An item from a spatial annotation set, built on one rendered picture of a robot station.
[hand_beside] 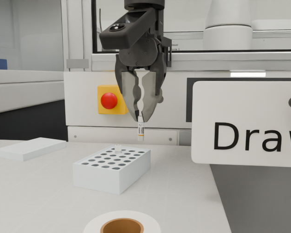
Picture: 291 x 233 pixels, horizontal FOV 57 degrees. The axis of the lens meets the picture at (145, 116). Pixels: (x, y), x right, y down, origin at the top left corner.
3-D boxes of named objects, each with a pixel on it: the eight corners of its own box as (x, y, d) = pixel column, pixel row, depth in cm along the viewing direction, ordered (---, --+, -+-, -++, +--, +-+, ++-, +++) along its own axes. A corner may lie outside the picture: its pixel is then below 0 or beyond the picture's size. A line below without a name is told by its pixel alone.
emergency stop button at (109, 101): (116, 109, 63) (116, 92, 63) (100, 109, 64) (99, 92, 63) (119, 108, 66) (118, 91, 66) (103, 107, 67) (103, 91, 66)
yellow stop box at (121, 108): (125, 115, 65) (124, 85, 64) (96, 114, 66) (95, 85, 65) (129, 112, 70) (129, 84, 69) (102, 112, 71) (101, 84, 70)
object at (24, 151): (23, 162, 55) (22, 154, 55) (-5, 156, 59) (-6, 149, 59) (66, 147, 66) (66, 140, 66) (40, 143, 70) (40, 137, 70)
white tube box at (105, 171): (119, 195, 40) (119, 170, 39) (73, 186, 43) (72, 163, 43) (150, 168, 51) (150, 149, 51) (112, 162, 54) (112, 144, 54)
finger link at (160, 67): (167, 95, 47) (166, 42, 45) (164, 95, 45) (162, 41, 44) (142, 95, 49) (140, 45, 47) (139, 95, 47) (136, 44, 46)
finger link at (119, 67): (141, 95, 49) (143, 45, 47) (137, 95, 47) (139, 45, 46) (118, 93, 51) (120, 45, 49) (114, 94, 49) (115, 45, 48)
